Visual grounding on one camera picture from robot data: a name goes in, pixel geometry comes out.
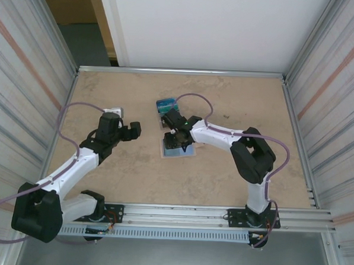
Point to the light blue tray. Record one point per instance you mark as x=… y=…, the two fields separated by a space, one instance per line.
x=173 y=154

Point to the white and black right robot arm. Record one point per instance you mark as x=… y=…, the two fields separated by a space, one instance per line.
x=215 y=134

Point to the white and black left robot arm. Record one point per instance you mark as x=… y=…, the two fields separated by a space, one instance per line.
x=68 y=168

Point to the clear acrylic card organizer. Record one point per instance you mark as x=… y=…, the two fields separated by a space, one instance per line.
x=160 y=122

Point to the teal credit card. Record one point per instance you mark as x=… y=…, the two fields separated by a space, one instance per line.
x=165 y=108

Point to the dark blue credit card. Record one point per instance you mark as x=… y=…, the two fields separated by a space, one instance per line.
x=165 y=101

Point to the small electronics board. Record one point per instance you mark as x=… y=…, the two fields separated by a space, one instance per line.
x=99 y=231

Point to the tan wooden door jamb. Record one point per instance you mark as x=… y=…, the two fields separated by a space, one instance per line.
x=102 y=21

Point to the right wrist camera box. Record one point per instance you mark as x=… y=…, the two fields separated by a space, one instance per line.
x=173 y=132

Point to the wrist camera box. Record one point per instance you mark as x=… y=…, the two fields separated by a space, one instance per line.
x=113 y=110
x=173 y=132

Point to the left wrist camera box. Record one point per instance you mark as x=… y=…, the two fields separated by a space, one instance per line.
x=113 y=110

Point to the long aluminium mounting rail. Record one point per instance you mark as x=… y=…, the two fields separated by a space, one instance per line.
x=175 y=215

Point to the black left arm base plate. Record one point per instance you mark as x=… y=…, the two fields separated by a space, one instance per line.
x=116 y=213

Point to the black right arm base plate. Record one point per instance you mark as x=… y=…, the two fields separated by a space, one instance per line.
x=234 y=218

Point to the aluminium frame post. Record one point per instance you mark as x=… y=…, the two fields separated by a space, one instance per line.
x=62 y=28
x=305 y=41

